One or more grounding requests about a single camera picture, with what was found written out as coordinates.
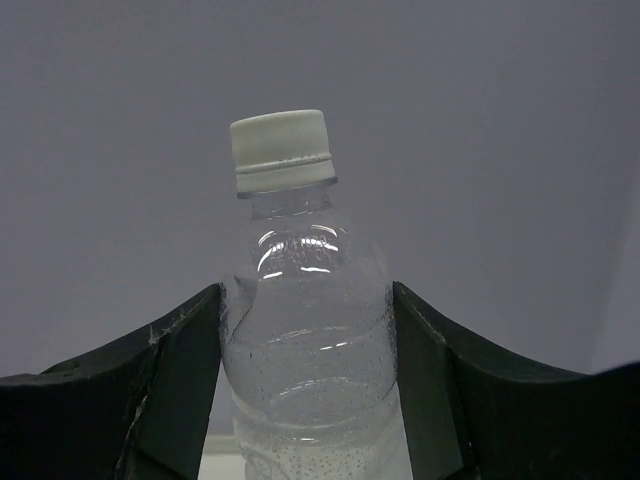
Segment clear white cap bottle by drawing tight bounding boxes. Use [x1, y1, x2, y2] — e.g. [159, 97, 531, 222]
[220, 110, 412, 479]

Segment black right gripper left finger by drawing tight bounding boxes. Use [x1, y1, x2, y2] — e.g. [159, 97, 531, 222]
[1, 285, 221, 479]

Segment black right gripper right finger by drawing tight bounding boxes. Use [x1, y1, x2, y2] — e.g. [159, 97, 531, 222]
[393, 283, 639, 479]

